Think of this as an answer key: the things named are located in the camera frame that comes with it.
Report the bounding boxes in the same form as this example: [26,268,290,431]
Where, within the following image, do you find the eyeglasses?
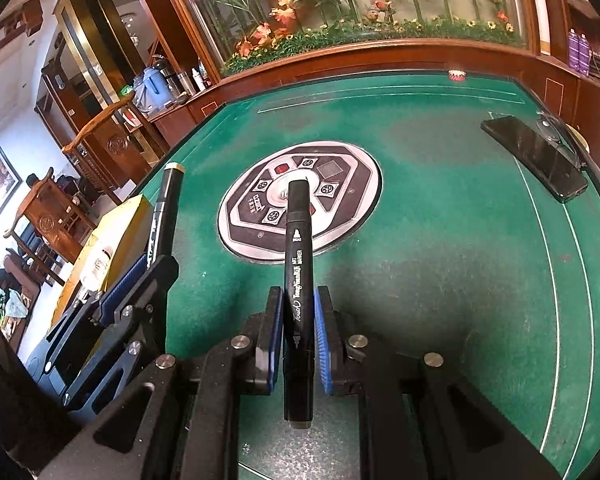
[534,111,589,169]

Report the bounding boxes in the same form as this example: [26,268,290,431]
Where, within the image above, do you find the artificial flower display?
[174,0,531,79]

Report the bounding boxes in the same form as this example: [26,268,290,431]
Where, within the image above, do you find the black smartphone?
[481,115,590,205]

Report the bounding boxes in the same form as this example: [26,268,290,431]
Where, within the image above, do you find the round table control panel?
[217,141,384,263]

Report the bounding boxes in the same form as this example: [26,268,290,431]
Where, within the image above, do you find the wooden display cabinet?
[34,0,157,152]

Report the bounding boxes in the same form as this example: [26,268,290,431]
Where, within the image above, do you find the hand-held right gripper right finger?
[314,285,563,480]

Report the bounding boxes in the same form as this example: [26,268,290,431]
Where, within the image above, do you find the wooden armchair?
[61,95,172,202]

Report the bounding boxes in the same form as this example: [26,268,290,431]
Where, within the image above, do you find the blue kettle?
[132,67,169,112]

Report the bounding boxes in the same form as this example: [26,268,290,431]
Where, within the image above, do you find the dark thermos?
[150,55,179,99]

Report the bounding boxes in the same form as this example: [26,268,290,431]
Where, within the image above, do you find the carved wooden chair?
[4,174,99,287]

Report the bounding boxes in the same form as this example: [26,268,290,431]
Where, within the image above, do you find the black marker with grey cap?
[282,179,315,431]

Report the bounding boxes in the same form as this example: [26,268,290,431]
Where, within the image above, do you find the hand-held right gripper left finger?
[40,285,286,480]

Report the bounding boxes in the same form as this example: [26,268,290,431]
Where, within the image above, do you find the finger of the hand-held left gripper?
[45,254,150,361]
[62,255,181,408]

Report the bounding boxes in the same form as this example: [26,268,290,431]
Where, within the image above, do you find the yellow storage box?
[50,195,157,362]

